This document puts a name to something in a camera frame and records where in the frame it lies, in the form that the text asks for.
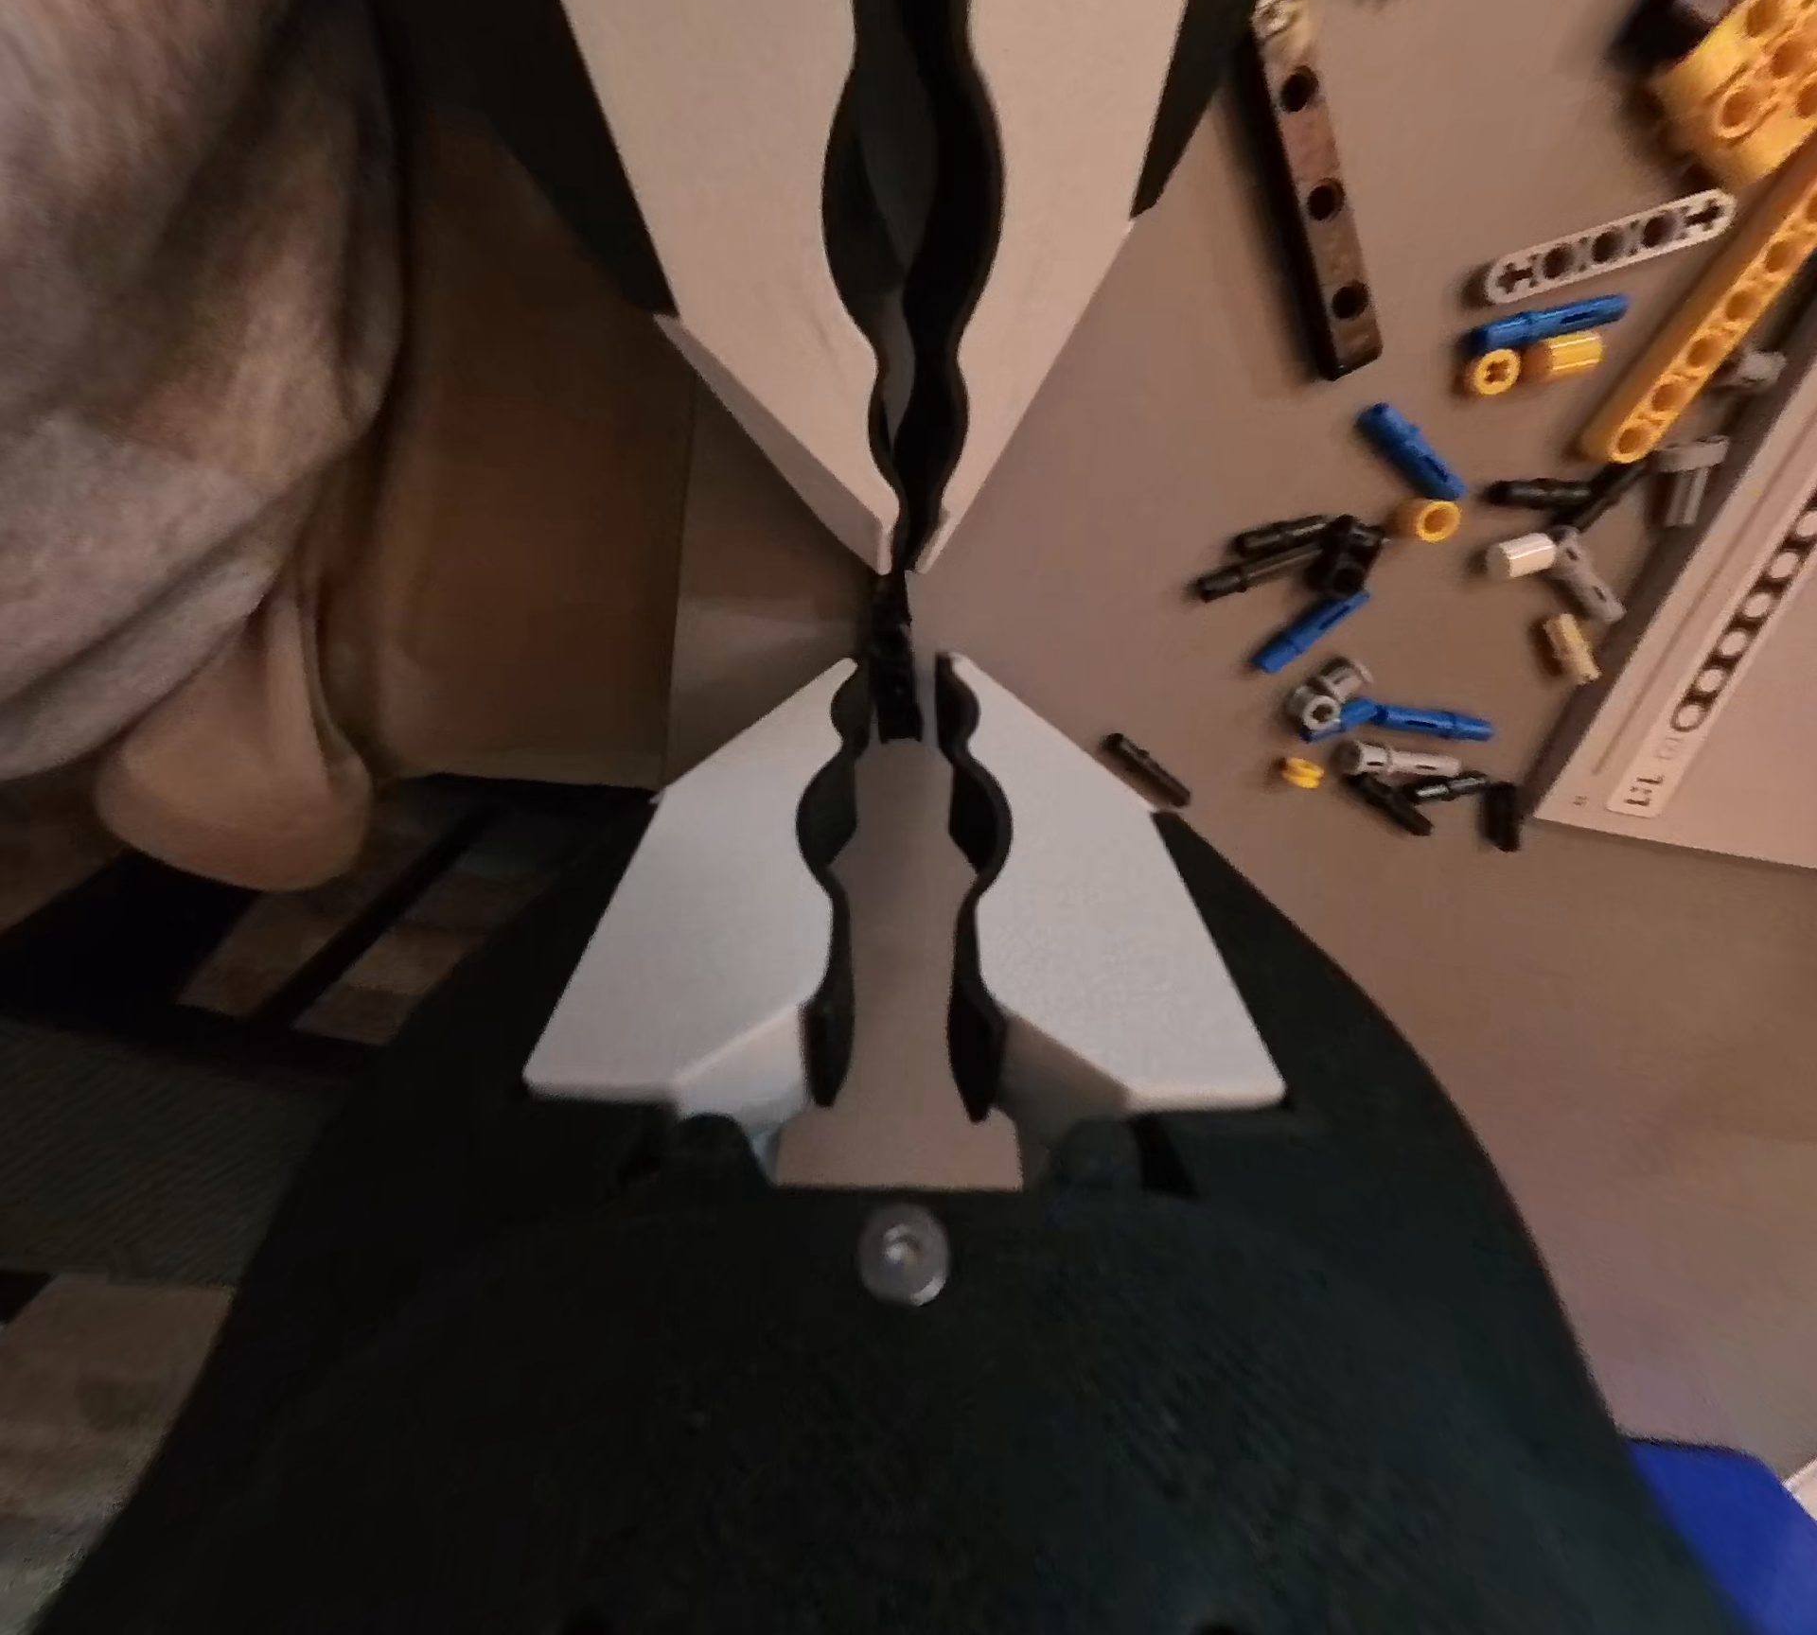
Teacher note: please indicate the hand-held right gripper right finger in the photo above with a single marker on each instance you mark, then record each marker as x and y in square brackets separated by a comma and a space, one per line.
[1121, 939]

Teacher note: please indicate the grey lego pin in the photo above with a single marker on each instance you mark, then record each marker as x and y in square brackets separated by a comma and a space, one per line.
[1763, 371]
[1399, 757]

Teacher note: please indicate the yellow lego brick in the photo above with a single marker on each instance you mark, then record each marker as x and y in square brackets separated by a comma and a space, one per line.
[1746, 74]

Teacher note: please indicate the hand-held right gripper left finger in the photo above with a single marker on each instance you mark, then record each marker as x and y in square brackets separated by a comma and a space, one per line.
[682, 939]

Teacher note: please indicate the tan lego pin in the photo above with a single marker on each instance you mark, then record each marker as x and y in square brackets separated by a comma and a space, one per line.
[1571, 648]

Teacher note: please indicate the lego instruction booklet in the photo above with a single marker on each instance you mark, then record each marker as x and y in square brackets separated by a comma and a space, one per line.
[1732, 699]

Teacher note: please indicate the long black lego beam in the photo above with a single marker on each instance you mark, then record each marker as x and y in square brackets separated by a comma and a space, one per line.
[1320, 201]

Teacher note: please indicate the short black lego beam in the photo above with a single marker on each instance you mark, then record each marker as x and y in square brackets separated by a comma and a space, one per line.
[894, 621]

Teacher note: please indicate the blue mat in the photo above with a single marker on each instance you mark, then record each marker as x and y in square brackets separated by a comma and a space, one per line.
[1732, 1550]

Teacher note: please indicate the long yellow lego beam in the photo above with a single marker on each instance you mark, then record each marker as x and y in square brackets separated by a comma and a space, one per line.
[1717, 314]

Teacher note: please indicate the black lego connector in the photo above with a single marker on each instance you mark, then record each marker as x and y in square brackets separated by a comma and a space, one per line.
[1501, 818]
[1352, 553]

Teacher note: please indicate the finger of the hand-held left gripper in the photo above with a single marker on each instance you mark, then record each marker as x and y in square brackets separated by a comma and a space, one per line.
[710, 103]
[1079, 31]

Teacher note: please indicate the dark plaid cloth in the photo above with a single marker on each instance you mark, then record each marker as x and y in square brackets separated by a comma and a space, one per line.
[354, 926]

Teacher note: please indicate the thin light grey lego liftarm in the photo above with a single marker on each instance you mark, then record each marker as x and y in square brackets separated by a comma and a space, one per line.
[1604, 246]

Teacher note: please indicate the long blue lego pin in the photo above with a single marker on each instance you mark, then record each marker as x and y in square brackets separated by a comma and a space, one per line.
[1420, 719]

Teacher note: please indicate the small yellow lego bush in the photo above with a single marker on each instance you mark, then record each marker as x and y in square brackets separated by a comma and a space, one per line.
[1303, 772]

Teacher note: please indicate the grey lego connector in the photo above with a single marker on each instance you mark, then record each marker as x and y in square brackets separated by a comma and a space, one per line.
[1587, 576]
[1327, 695]
[1689, 479]

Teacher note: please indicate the person's grey sweatshirt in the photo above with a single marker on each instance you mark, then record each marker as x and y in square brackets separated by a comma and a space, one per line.
[142, 314]

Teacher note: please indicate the white lego bush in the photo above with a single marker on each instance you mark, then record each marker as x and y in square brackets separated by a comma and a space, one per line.
[1522, 553]

